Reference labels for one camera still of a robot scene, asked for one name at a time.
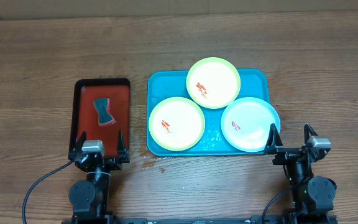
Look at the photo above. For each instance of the green plate back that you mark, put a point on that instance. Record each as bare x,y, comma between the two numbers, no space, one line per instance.
213,82

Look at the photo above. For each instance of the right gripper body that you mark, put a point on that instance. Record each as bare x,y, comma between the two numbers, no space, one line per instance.
288,157

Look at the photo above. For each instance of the black tray with red liquid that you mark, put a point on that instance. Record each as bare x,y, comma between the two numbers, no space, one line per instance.
85,117

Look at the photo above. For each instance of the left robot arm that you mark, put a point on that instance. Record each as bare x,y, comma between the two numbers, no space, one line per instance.
90,197

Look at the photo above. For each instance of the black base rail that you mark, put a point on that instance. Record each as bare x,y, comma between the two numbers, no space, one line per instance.
255,219

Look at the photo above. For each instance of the green plate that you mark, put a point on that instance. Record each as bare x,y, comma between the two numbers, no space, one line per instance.
176,123
213,82

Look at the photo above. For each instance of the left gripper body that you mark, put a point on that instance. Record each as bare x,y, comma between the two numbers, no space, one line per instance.
112,164

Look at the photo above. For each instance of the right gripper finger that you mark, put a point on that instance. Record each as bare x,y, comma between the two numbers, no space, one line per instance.
274,143
308,132

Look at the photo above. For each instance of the light blue plate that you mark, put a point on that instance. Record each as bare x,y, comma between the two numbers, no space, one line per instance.
245,123

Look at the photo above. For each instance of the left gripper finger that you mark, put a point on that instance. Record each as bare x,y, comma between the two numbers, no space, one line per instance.
80,142
121,147

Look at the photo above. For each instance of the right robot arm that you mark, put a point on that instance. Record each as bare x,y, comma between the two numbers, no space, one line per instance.
312,195

